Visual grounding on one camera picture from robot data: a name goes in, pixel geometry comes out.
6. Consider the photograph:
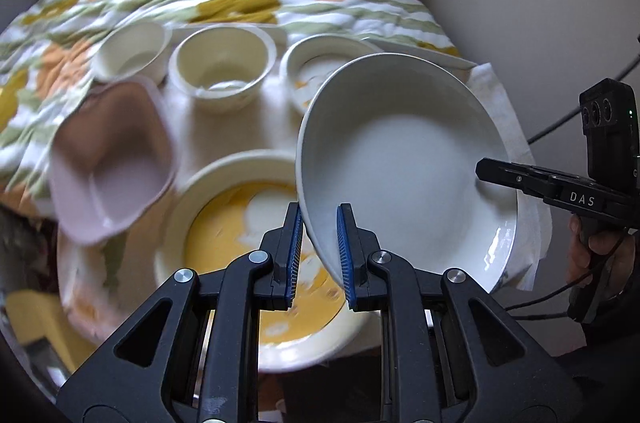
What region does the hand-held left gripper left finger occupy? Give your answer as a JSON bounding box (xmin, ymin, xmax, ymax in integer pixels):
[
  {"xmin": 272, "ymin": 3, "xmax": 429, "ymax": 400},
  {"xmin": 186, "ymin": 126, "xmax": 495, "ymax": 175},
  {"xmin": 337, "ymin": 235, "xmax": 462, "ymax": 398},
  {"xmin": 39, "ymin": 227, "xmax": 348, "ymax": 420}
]
[{"xmin": 56, "ymin": 202, "xmax": 305, "ymax": 423}]

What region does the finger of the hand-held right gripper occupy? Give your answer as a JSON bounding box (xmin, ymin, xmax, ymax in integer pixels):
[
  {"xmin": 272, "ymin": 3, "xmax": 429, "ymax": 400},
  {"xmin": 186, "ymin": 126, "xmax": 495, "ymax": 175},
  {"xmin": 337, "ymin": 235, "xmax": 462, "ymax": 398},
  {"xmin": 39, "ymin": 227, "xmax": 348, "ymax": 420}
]
[{"xmin": 475, "ymin": 158, "xmax": 556, "ymax": 204}]

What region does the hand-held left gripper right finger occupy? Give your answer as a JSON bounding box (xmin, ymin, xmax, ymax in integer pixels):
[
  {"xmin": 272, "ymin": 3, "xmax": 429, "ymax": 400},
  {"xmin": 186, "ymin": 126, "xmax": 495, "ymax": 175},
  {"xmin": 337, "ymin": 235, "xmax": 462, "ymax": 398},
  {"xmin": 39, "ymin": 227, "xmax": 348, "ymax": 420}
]
[{"xmin": 336, "ymin": 203, "xmax": 583, "ymax": 423}]

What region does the white deep plate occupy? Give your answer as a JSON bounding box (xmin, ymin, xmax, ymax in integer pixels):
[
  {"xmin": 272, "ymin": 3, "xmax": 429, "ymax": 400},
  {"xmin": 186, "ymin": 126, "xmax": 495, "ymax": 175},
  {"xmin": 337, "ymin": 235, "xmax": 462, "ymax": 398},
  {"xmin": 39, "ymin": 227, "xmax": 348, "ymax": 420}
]
[{"xmin": 296, "ymin": 52, "xmax": 521, "ymax": 296}]

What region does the cream white bowl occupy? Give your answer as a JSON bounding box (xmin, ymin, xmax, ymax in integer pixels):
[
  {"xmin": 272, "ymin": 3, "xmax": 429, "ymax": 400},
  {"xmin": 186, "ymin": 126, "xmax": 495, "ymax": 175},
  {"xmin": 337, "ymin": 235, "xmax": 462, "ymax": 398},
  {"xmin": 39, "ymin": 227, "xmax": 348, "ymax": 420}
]
[{"xmin": 169, "ymin": 26, "xmax": 278, "ymax": 113}]

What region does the person's right hand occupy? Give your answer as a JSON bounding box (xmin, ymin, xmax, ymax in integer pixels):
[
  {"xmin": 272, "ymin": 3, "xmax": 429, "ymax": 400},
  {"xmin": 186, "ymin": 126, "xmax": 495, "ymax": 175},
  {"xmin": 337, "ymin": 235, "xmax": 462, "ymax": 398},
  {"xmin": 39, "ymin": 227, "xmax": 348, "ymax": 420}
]
[{"xmin": 569, "ymin": 220, "xmax": 640, "ymax": 304}]

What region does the yellow floral plate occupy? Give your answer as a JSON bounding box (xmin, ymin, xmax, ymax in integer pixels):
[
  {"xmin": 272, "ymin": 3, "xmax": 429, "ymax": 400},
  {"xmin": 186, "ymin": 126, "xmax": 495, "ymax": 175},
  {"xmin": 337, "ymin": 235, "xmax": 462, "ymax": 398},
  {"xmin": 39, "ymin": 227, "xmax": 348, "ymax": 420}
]
[{"xmin": 155, "ymin": 150, "xmax": 373, "ymax": 371}]

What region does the wide rimmed cream bowl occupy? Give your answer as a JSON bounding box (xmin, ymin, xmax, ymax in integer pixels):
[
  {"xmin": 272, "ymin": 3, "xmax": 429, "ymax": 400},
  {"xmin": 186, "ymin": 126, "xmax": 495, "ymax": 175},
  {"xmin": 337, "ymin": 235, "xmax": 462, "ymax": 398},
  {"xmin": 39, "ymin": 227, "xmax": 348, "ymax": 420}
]
[{"xmin": 279, "ymin": 34, "xmax": 383, "ymax": 116}]

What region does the pink square bowl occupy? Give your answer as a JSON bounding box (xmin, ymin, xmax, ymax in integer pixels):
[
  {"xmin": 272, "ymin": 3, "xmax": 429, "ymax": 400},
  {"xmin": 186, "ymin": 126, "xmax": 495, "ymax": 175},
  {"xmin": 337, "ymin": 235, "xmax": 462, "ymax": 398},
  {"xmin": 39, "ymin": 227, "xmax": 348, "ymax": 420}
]
[{"xmin": 49, "ymin": 76, "xmax": 180, "ymax": 246}]

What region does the small cream bowl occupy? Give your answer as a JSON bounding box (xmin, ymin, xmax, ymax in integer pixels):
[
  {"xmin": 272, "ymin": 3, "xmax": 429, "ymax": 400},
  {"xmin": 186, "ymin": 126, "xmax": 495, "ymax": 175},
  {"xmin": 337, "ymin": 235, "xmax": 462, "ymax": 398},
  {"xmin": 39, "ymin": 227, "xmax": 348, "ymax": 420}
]
[{"xmin": 91, "ymin": 22, "xmax": 173, "ymax": 85}]

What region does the yellow object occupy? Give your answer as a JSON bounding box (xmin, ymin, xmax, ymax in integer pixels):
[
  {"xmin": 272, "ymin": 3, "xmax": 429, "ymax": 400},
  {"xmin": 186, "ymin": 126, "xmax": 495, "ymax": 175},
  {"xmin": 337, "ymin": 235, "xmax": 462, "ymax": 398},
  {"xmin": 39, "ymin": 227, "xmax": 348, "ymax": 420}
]
[{"xmin": 5, "ymin": 290, "xmax": 68, "ymax": 354}]

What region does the black cable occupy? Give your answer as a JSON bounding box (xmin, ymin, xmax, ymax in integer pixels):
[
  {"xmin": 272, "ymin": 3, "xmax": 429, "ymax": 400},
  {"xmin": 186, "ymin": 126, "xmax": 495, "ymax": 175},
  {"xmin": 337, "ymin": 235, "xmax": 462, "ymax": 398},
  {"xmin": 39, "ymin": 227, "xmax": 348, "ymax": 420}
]
[
  {"xmin": 500, "ymin": 233, "xmax": 631, "ymax": 321},
  {"xmin": 527, "ymin": 30, "xmax": 640, "ymax": 144}
]

